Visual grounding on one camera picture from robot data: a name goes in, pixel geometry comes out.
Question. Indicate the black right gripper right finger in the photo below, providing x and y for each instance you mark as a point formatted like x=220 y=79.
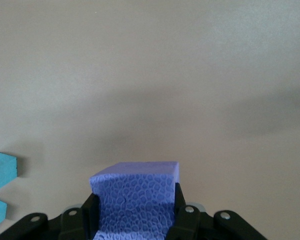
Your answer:
x=187 y=222

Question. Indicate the purple foam cube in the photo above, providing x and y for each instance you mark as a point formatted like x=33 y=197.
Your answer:
x=135 y=200

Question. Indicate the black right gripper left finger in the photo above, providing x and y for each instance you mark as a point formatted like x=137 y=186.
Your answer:
x=75 y=225

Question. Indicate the cyan foam cube corner notch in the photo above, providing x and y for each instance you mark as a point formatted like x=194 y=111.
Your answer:
x=2 y=172

